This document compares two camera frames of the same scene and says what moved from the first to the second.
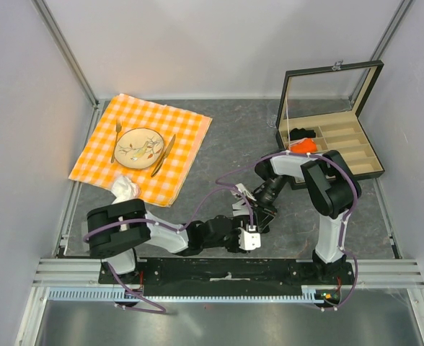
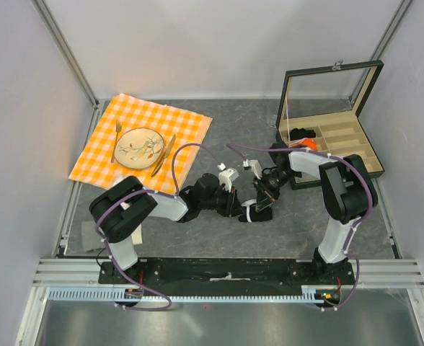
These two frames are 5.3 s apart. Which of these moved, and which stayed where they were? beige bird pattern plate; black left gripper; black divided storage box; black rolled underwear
Moved: black left gripper
Stayed: black divided storage box; black rolled underwear; beige bird pattern plate
